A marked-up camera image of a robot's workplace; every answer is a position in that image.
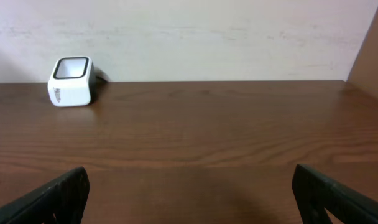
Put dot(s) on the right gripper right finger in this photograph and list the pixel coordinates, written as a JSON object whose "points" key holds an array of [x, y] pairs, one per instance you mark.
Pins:
{"points": [[317, 195]]}

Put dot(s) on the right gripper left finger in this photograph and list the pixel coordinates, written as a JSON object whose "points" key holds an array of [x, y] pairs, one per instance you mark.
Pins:
{"points": [[62, 200]]}

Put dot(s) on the white barcode scanner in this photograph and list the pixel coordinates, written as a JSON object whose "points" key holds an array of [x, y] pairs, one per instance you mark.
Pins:
{"points": [[72, 82]]}

